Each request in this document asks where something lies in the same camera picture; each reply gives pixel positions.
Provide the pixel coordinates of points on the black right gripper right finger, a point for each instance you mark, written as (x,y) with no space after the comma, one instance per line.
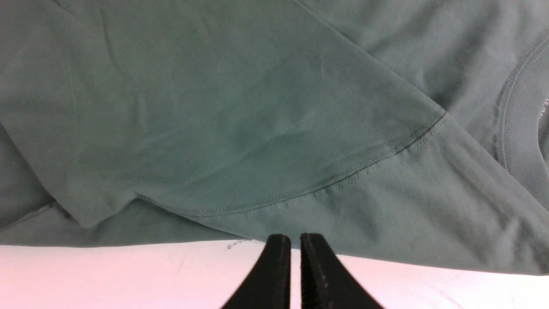
(325,282)

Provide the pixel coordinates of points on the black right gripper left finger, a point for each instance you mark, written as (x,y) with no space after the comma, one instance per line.
(267,286)

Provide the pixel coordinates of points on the green long sleeve shirt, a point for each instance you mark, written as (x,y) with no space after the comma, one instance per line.
(401,130)

